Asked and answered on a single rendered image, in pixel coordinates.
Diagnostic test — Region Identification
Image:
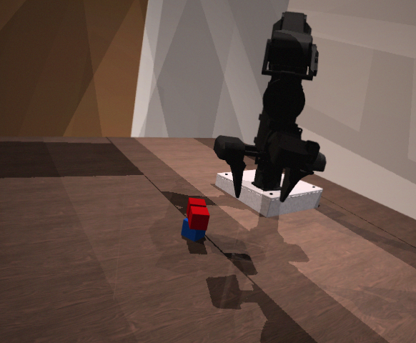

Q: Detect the red cube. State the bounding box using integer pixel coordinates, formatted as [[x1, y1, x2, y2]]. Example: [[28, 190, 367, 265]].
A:
[[188, 206, 209, 231], [187, 198, 207, 218]]

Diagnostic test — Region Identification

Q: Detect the blue cube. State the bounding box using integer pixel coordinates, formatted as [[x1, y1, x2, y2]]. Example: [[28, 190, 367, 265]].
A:
[[181, 218, 206, 241]]

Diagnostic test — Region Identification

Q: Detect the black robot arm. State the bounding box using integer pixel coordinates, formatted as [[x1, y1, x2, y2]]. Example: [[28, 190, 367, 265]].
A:
[[252, 11, 320, 192]]

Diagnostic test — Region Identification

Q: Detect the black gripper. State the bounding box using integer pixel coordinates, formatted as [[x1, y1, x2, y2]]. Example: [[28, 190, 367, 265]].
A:
[[214, 110, 327, 202]]

